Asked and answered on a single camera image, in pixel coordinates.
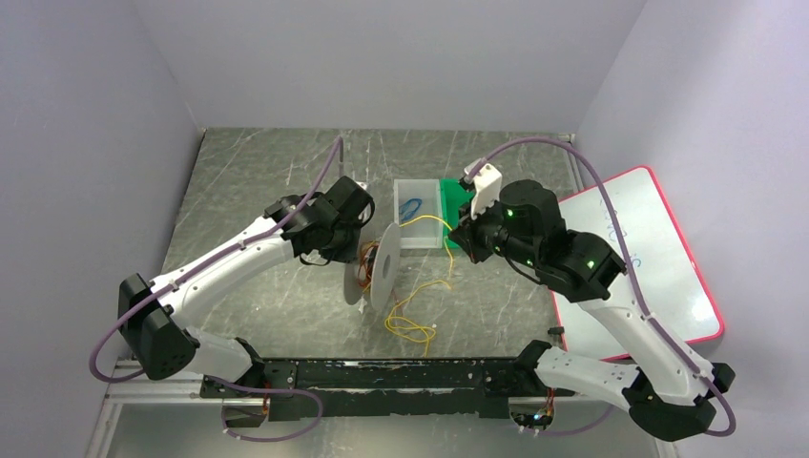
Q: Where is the white cable spool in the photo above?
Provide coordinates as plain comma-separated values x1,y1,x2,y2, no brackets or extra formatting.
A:
342,222,402,311

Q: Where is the yellow cable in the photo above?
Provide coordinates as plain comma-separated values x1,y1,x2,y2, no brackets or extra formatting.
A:
384,215,456,358

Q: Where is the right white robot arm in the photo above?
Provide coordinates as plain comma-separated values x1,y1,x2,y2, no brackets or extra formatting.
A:
448,178,735,442

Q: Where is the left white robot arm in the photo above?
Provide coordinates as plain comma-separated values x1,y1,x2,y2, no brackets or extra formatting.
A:
118,176,375,385

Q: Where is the green plastic bin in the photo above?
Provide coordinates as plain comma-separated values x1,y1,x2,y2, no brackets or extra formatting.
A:
439,178,474,228

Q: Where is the clear white plastic bin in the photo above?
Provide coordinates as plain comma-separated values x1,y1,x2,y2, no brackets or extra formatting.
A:
393,179,444,249

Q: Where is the red orange wound cable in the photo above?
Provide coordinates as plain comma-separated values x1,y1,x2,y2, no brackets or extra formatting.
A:
355,239,383,293

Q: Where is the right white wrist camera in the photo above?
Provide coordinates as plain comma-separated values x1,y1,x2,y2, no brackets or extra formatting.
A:
459,157,503,219

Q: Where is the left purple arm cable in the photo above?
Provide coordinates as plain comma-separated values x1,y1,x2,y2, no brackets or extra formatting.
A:
88,135,346,385

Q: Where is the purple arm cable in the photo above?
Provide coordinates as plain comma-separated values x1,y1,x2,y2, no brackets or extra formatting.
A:
88,135,346,385
467,135,738,439

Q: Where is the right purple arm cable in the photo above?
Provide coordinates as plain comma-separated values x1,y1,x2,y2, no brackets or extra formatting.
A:
467,135,738,439

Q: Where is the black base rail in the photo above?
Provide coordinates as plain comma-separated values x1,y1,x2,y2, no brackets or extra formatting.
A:
199,357,551,422

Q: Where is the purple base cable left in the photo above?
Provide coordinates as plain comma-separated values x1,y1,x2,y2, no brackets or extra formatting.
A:
208,379,324,443

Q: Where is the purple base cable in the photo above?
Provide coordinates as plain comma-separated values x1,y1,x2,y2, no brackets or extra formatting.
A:
208,379,324,443
519,404,618,439

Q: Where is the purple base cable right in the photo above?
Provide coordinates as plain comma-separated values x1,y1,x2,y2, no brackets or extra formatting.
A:
519,404,618,439

